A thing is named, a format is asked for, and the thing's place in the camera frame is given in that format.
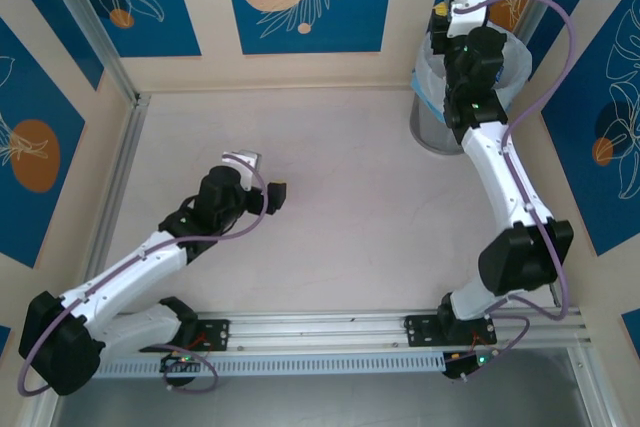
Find trash bin with plastic liner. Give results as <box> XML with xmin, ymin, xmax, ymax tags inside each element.
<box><xmin>412</xmin><ymin>29</ymin><xmax>532</xmax><ymax>123</ymax></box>

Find grey round bin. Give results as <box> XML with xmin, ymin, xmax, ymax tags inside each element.
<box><xmin>409</xmin><ymin>96</ymin><xmax>469</xmax><ymax>156</ymax></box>

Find black controller board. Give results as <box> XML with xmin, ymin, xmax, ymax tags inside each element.
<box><xmin>442</xmin><ymin>350</ymin><xmax>494</xmax><ymax>381</ymax></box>
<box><xmin>159</xmin><ymin>352</ymin><xmax>207</xmax><ymax>374</ymax></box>

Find grey metal sheet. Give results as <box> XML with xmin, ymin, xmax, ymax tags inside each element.
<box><xmin>49</xmin><ymin>349</ymin><xmax>591</xmax><ymax>427</ymax></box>

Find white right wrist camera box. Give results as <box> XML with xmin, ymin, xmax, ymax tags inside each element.
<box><xmin>446</xmin><ymin>0</ymin><xmax>490</xmax><ymax>39</ymax></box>

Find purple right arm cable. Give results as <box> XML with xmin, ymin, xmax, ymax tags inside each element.
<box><xmin>452</xmin><ymin>0</ymin><xmax>577</xmax><ymax>384</ymax></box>

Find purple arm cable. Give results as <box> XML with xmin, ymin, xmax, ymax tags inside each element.
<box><xmin>452</xmin><ymin>0</ymin><xmax>577</xmax><ymax>384</ymax></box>
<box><xmin>17</xmin><ymin>156</ymin><xmax>270</xmax><ymax>397</ymax></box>

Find aluminium side rail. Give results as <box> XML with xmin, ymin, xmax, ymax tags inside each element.
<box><xmin>82</xmin><ymin>96</ymin><xmax>151</xmax><ymax>288</ymax></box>

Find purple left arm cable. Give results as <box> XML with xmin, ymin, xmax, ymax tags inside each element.
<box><xmin>17</xmin><ymin>156</ymin><xmax>270</xmax><ymax>397</ymax></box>

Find aluminium rail frame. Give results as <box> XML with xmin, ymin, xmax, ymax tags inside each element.
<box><xmin>42</xmin><ymin>306</ymin><xmax>596</xmax><ymax>359</ymax></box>

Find grey slotted cable duct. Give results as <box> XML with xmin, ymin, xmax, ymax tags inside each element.
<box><xmin>94</xmin><ymin>352</ymin><xmax>447</xmax><ymax>379</ymax></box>

